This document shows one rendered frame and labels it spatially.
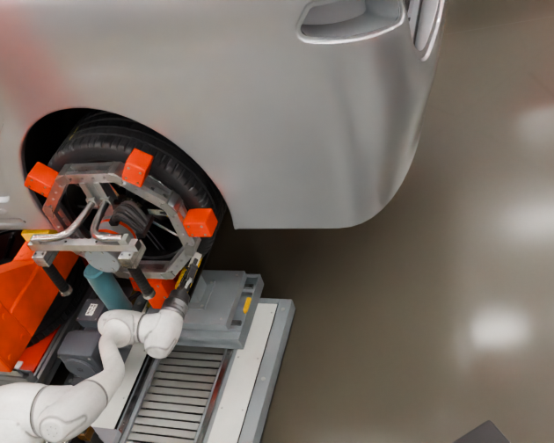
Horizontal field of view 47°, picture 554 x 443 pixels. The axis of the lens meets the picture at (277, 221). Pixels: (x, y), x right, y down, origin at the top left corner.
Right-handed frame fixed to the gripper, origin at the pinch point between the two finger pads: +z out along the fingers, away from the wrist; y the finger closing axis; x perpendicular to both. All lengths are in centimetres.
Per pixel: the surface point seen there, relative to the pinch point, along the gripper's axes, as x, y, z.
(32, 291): 46, -45, -18
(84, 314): 24, -53, -12
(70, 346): 22, -55, -27
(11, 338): 43, -47, -38
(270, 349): -50, -29, -1
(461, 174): -107, 17, 116
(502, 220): -121, 31, 83
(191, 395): -31, -51, -25
